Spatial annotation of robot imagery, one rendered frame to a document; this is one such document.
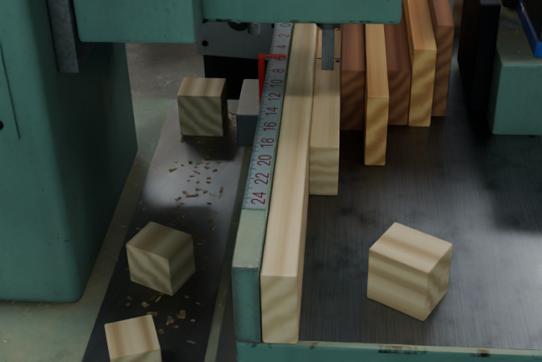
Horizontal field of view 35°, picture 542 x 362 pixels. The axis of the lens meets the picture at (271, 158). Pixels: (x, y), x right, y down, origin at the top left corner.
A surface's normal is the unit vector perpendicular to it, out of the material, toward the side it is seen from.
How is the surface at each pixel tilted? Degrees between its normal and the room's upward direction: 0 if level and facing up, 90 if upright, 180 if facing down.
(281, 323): 90
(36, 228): 90
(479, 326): 0
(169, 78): 0
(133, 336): 0
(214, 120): 90
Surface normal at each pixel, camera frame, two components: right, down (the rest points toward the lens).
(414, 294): -0.58, 0.45
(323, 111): -0.02, -0.84
